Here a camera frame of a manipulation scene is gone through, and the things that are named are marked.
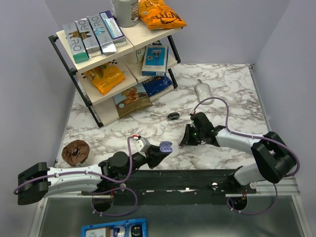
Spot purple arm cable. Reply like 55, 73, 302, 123
13, 135, 139, 217
194, 97, 301, 215

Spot dark blue snack bag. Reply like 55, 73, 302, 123
142, 76, 173, 97

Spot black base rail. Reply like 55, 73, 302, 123
81, 169, 257, 206

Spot black earbud charging case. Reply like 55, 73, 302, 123
167, 112, 180, 120

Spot blue razor box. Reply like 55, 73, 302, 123
142, 45, 168, 77

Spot orange snack bag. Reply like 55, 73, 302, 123
84, 64, 125, 95

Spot black frame wooden shelf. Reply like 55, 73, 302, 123
49, 22, 181, 127

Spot grey printed mug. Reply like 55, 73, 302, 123
111, 0, 140, 28

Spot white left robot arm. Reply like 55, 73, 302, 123
13, 141, 173, 205

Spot brown crumpled wrapper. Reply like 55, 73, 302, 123
61, 140, 90, 166

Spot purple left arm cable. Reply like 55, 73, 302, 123
13, 135, 139, 217

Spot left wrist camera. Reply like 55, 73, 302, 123
134, 137, 151, 153

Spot teal RO box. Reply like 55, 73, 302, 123
63, 22, 89, 64

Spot purple white box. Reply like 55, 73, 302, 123
99, 10, 127, 47

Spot blue silver RO box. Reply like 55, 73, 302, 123
88, 14, 117, 55

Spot orange chips bag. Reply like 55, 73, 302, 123
138, 0, 187, 30

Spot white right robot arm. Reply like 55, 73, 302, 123
179, 112, 297, 194

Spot brown cookie bag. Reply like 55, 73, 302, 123
114, 83, 153, 119

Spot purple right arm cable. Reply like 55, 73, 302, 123
194, 97, 301, 215

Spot blue plastic tray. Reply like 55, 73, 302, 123
80, 218, 148, 237

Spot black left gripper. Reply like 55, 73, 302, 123
120, 145, 169, 177

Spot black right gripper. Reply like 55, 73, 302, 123
180, 123, 204, 146

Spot white cup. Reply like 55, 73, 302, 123
124, 47, 146, 64

